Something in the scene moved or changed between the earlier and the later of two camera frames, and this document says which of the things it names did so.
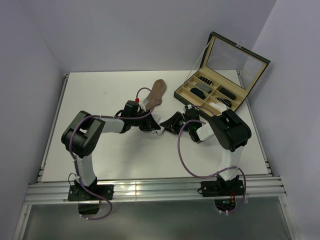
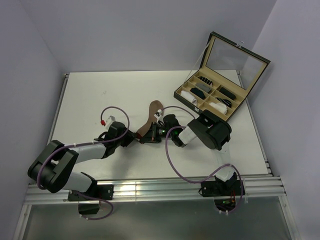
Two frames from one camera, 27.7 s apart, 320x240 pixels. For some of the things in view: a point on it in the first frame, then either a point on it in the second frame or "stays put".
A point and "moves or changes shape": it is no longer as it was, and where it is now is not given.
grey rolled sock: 203,86 stays put
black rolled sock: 227,93 stays put
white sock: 159,117 moves or changes shape
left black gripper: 150,124 to 130,136
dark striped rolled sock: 225,102 stays put
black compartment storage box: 227,70 stays put
